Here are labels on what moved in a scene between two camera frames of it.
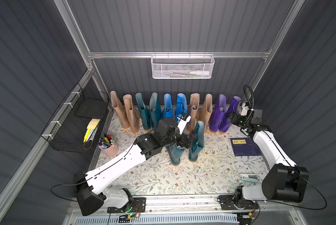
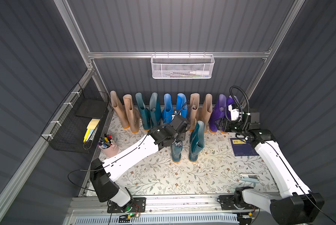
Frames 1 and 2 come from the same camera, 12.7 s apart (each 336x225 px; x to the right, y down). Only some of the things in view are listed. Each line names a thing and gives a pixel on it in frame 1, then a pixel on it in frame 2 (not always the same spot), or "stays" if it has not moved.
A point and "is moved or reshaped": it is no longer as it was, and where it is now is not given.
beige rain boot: [118, 106] stays
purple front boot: [217, 114] stays
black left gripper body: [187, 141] -> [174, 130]
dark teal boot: [155, 109] stays
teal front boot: [175, 152] is moved or reshaped
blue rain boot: [181, 104] stays
